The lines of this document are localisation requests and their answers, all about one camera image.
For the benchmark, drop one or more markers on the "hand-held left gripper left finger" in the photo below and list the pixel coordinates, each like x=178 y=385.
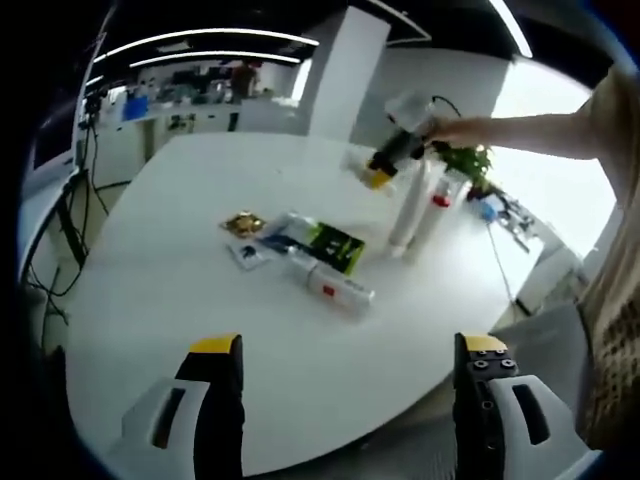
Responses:
x=220 y=415

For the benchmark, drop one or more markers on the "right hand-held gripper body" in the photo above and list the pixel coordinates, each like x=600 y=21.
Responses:
x=412 y=112

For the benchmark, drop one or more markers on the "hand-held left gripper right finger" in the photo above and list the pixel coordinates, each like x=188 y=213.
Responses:
x=472 y=415

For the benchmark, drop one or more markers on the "white skincare tube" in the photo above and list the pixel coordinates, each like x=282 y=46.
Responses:
x=407 y=215

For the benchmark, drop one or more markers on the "white skincare bottle red collar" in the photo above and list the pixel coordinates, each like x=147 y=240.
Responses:
x=437 y=215

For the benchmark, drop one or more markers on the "green black skincare sachet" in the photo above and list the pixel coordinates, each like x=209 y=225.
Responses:
x=335 y=247

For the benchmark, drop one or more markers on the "small white skincare sachet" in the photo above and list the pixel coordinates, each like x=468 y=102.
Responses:
x=246 y=256

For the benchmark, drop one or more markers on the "gold skincare sachet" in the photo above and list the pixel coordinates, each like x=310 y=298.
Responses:
x=242 y=223

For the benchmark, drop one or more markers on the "blue storage bin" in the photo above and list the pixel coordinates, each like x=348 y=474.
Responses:
x=137 y=108

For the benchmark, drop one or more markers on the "person's right hand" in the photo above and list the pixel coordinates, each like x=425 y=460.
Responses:
x=452 y=132

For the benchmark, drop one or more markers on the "potted green plant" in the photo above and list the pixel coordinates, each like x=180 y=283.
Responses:
x=470 y=165

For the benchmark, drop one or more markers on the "blue packet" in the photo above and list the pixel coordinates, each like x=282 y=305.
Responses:
x=490 y=207

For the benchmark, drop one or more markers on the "black tools pile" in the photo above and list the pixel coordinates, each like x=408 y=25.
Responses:
x=512 y=217

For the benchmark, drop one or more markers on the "person's patterned top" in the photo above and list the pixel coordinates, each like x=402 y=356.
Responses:
x=615 y=275

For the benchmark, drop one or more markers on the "white counter cabinets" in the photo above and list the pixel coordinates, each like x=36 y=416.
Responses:
x=200 y=125

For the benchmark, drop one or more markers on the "black laptop stand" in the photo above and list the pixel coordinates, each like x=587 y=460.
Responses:
x=75 y=215

